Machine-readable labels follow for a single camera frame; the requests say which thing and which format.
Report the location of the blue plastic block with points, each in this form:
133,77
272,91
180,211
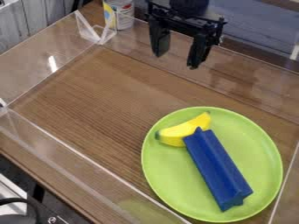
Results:
223,178

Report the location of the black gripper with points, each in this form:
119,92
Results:
191,18

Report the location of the clear acrylic enclosure wall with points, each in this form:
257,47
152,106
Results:
81,101

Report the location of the clear acrylic corner bracket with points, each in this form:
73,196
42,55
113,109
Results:
94,33

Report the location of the white yellow can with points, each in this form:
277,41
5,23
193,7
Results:
119,12

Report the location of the green round plate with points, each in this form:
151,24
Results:
175,180

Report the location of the yellow toy banana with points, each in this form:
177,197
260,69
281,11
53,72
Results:
172,135

